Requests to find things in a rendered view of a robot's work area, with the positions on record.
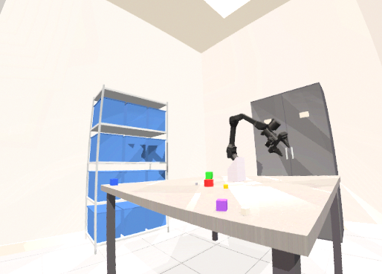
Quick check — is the red block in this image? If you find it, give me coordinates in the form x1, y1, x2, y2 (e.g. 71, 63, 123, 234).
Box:
204, 179, 213, 187

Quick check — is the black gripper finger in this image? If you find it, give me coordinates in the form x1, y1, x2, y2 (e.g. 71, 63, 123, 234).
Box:
280, 136, 290, 148
271, 148, 283, 156

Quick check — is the small blue block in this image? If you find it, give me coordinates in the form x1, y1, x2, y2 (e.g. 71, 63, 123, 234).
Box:
110, 178, 118, 186

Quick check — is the purple cube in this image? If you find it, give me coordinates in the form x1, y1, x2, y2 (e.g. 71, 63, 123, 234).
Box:
216, 198, 227, 212

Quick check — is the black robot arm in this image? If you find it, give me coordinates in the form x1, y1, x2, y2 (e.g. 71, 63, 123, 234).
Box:
227, 113, 281, 161

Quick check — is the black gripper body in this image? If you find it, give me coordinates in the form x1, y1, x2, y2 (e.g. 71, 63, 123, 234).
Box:
268, 131, 287, 153

